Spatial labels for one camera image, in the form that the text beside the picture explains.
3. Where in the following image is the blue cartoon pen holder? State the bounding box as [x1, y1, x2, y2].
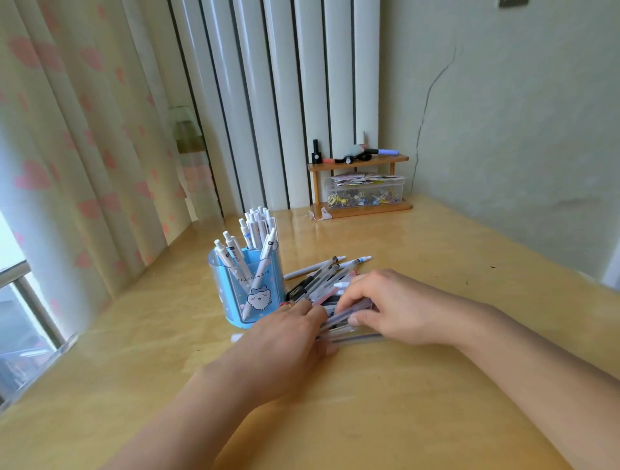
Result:
[208, 247, 286, 330]

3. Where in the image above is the white capped pen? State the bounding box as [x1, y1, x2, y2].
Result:
[283, 256, 347, 281]

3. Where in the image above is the white column radiator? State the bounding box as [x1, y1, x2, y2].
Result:
[169, 0, 381, 217]

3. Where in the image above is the person's left hand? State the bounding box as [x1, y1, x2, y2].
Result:
[200, 299, 340, 413]

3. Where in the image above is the cream curtain with pink hearts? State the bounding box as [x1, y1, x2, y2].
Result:
[0, 0, 224, 335]

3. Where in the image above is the bunch of white retractable pens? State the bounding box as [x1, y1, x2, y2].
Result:
[213, 206, 279, 321]

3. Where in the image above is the person's left forearm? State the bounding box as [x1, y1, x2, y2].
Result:
[104, 370, 253, 470]

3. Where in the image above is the small wooden desk shelf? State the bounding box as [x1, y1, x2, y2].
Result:
[307, 154, 414, 220]

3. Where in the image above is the pile of clear gel pens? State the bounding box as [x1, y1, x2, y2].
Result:
[286, 257, 388, 346]

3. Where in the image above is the metal window frame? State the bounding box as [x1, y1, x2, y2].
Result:
[0, 208, 79, 413]

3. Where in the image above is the clear plastic storage box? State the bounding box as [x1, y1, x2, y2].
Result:
[324, 173, 407, 209]

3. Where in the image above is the person's right forearm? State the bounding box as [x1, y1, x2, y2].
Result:
[458, 304, 620, 470]

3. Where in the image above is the person's right hand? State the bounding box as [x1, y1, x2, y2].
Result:
[334, 269, 491, 347]

